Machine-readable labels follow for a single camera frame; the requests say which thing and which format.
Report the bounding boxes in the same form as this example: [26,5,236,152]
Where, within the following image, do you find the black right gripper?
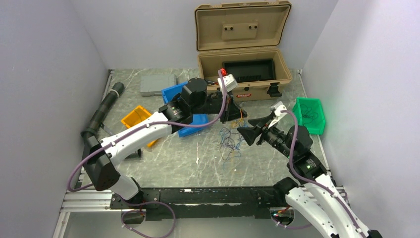
[237,114,295,159]

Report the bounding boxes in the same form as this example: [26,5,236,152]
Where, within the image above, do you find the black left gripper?
[191,87,247,124]

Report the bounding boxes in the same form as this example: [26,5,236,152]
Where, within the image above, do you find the yellow wires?
[229,107,247,175]

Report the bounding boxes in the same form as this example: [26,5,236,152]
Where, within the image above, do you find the blue wires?
[134,108,247,172]

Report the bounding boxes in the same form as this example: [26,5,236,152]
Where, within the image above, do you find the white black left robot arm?
[83,74,246,208]

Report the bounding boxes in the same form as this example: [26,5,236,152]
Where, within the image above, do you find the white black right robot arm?
[237,113,381,238]

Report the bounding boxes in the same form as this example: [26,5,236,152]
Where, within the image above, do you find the blue plastic bin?
[161,82,209,137]

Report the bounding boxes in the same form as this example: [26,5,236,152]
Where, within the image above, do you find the tools inside toolbox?
[204,79,219,86]

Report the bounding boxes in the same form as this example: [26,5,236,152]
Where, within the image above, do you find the black tray in toolbox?
[222,59,276,83]

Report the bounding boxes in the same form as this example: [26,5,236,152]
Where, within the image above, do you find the green plastic bin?
[293,97,326,135]

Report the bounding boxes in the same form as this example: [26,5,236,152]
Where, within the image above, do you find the tan open toolbox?
[194,0,292,102]

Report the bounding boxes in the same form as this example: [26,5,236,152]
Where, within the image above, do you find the grey plastic case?
[140,73,177,97]

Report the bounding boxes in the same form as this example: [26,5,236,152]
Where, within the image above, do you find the yellow plastic bin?
[120,105,152,128]

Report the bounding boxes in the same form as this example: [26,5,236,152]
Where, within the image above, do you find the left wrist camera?
[217,68,238,93]

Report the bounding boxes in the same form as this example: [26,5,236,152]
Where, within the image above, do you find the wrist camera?
[217,68,238,93]
[268,101,287,128]

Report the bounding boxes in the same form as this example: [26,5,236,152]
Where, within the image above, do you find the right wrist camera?
[268,101,287,128]

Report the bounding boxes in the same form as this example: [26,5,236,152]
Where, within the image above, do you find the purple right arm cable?
[280,110,368,238]

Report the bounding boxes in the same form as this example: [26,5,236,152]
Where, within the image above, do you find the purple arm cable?
[280,110,368,238]
[67,73,228,193]

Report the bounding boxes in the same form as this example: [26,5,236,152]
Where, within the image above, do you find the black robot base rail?
[109,186,288,221]

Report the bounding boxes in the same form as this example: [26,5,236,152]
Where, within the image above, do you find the black corrugated hose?
[81,82,142,158]

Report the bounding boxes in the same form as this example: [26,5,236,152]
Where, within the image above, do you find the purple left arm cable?
[67,73,228,193]

